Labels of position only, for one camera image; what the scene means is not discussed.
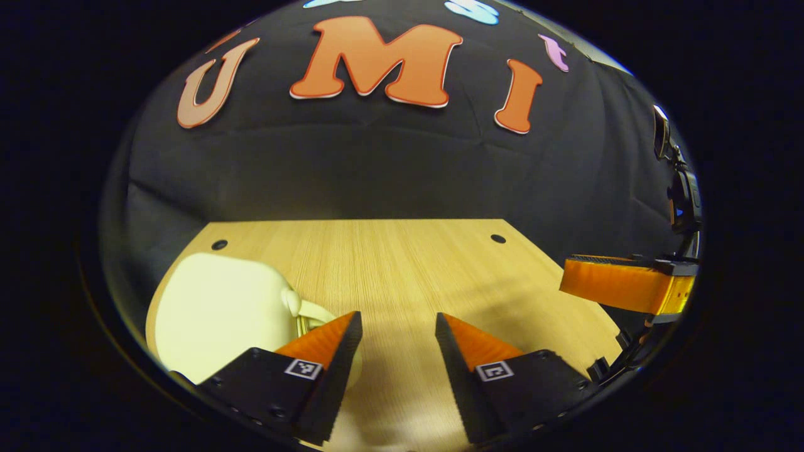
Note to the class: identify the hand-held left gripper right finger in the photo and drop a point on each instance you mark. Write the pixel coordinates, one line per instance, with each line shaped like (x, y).
(461, 383)

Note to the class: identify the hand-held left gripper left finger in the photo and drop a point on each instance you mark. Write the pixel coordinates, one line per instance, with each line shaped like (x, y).
(336, 383)

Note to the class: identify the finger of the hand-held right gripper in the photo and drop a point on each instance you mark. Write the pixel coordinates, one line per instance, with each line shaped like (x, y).
(615, 285)

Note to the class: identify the pale yellow suitcase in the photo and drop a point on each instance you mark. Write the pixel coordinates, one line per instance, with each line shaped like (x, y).
(220, 314)

